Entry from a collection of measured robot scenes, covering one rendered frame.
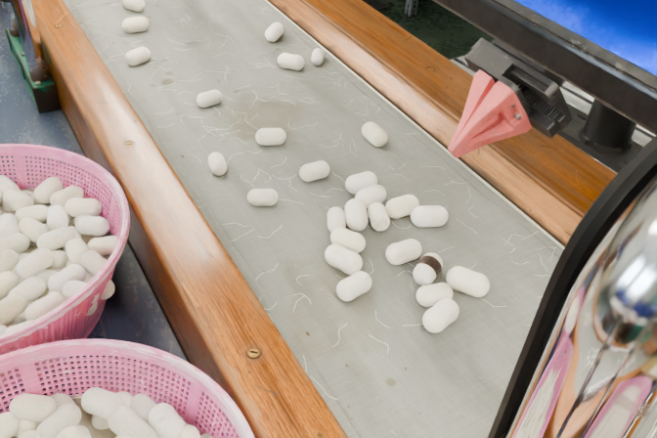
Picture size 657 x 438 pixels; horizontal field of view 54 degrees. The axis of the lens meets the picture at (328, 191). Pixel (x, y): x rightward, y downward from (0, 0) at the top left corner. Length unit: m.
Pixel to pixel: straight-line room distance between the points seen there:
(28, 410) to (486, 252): 0.41
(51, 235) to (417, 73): 0.48
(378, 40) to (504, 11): 0.65
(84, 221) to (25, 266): 0.07
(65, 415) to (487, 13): 0.39
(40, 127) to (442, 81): 0.53
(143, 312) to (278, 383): 0.21
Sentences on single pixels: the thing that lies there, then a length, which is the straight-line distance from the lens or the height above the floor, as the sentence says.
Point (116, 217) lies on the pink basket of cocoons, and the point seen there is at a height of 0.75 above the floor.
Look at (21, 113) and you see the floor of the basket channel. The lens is 0.97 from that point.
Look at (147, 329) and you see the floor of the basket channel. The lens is 0.64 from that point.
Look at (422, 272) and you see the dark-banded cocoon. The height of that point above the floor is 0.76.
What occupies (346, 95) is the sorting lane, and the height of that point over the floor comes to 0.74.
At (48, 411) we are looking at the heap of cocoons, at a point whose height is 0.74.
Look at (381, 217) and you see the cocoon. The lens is 0.63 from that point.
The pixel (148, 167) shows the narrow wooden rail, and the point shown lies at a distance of 0.68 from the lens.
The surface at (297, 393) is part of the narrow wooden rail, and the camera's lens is 0.48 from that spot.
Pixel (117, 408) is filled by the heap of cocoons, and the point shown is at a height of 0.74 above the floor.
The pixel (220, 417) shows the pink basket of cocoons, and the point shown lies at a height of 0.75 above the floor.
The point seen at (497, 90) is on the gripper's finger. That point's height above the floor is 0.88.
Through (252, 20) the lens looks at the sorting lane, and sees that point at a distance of 1.04.
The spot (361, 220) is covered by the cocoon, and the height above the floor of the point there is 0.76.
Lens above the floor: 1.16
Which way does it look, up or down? 39 degrees down
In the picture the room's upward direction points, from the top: 4 degrees clockwise
